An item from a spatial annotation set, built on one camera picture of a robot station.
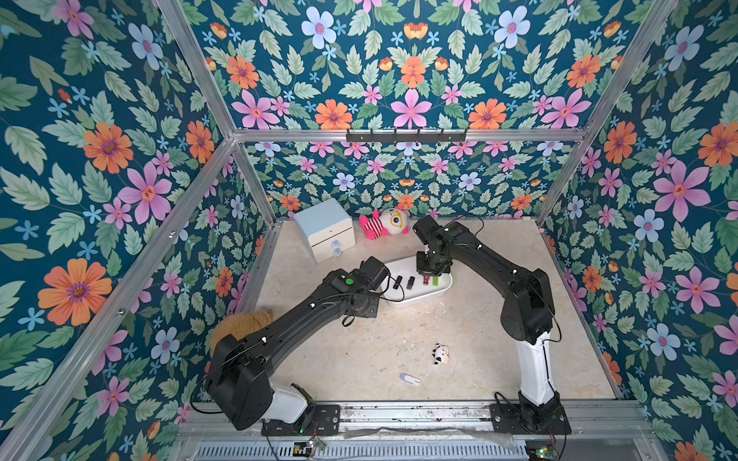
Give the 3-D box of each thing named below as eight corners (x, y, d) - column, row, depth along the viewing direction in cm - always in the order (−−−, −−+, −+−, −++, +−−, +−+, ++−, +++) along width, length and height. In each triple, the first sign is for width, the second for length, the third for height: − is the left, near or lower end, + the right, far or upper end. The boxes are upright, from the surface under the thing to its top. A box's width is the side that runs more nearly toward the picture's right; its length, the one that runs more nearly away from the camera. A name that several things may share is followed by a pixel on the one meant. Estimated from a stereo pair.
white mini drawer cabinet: (320, 268, 106) (311, 241, 94) (303, 241, 115) (293, 213, 103) (358, 250, 112) (354, 222, 100) (339, 225, 121) (334, 197, 109)
